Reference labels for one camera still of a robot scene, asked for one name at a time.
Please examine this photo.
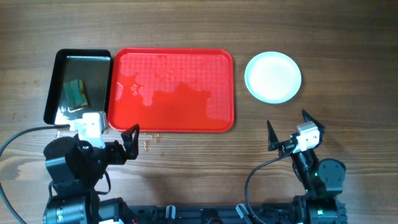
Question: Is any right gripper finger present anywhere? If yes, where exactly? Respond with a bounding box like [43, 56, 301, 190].
[302, 110, 325, 137]
[267, 120, 279, 151]

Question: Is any light blue plate top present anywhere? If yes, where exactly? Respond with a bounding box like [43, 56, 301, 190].
[244, 52, 302, 104]

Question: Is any green yellow sponge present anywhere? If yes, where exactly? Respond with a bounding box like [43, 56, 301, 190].
[63, 79, 90, 111]

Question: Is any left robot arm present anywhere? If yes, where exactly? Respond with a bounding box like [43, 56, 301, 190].
[43, 124, 139, 223]

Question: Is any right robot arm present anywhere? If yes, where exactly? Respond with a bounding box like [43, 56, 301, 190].
[260, 110, 348, 224]

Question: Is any red plastic tray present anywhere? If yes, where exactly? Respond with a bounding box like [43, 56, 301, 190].
[108, 47, 234, 133]

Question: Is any black rectangular tray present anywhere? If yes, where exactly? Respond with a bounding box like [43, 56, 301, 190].
[44, 49, 113, 124]

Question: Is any left black cable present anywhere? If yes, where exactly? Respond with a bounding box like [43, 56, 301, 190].
[0, 124, 71, 224]

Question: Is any black cable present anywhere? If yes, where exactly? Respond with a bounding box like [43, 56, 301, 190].
[0, 124, 71, 224]
[244, 143, 299, 224]

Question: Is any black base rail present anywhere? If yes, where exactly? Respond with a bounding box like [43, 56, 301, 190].
[124, 202, 348, 224]

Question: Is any right black cable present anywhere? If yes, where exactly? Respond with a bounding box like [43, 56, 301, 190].
[244, 143, 299, 224]

